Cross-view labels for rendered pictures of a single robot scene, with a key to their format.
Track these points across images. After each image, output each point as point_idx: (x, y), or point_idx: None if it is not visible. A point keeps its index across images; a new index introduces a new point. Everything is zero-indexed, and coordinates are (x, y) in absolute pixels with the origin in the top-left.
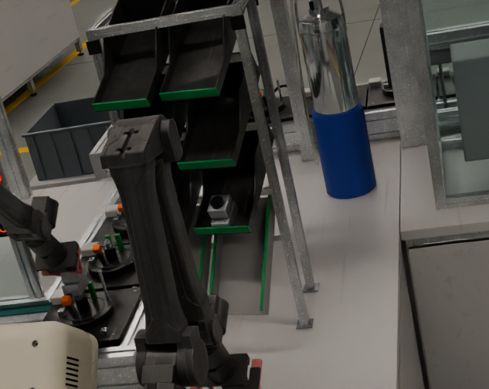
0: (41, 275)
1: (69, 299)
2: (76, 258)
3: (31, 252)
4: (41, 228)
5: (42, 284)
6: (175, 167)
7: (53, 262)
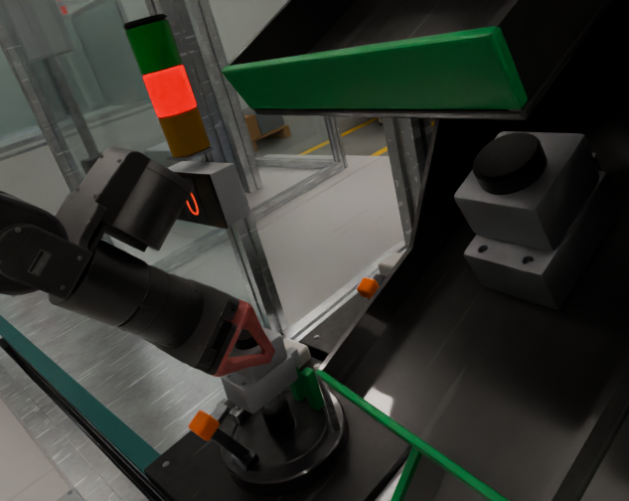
0: (349, 271)
1: (208, 428)
2: (211, 345)
3: (363, 232)
4: None
5: (341, 287)
6: (604, 121)
7: (152, 341)
